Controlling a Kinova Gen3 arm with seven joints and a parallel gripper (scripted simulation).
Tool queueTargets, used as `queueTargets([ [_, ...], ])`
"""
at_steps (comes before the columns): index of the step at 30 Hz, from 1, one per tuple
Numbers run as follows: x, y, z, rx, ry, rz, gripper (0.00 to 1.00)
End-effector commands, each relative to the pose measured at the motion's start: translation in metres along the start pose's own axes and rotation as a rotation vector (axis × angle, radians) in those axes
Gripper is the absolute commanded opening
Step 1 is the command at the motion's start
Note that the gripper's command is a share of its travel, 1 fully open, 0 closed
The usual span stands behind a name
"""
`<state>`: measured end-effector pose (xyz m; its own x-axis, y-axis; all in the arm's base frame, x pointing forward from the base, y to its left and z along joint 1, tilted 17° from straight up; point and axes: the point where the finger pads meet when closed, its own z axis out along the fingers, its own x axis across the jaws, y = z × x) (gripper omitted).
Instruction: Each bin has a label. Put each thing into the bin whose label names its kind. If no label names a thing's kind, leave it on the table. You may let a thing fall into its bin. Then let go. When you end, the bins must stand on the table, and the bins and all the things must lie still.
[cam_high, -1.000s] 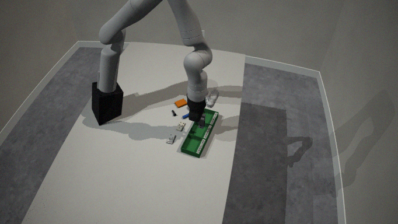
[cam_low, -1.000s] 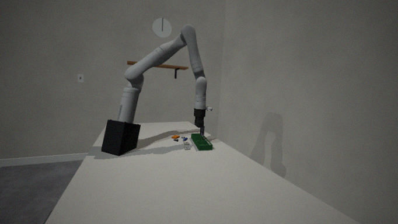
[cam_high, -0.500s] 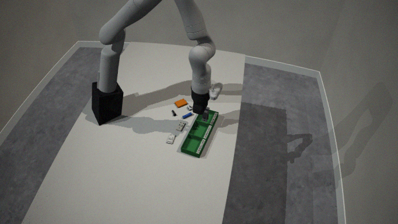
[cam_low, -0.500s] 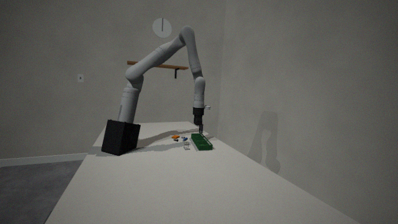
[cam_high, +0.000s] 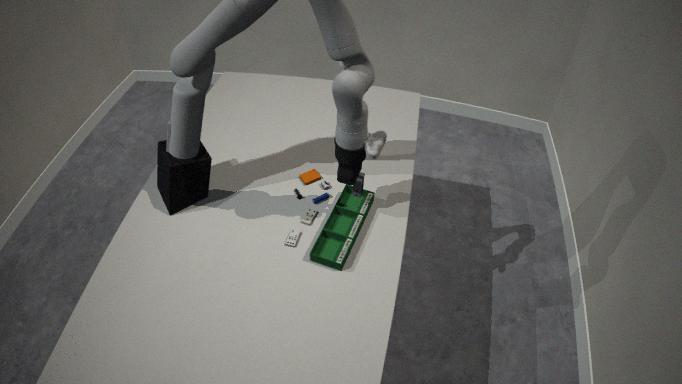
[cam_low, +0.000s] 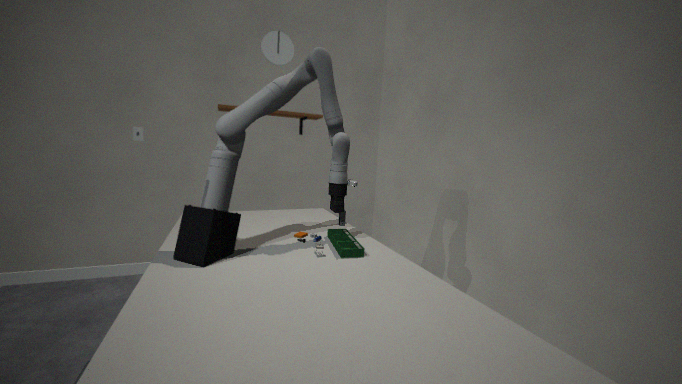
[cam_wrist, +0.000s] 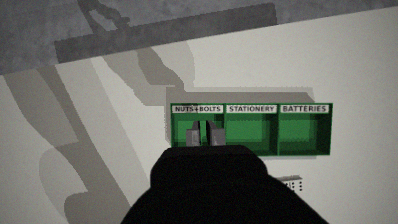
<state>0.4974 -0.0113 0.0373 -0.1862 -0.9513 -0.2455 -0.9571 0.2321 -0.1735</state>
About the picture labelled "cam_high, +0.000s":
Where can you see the green rack of labelled bins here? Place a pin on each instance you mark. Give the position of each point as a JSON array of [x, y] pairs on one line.
[[341, 229]]

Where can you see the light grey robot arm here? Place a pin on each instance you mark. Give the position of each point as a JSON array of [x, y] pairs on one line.
[[196, 54]]

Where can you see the white domino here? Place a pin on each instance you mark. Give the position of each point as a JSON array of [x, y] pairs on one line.
[[309, 216], [292, 238]]

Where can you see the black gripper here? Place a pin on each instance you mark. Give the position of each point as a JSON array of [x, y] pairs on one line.
[[351, 150]]

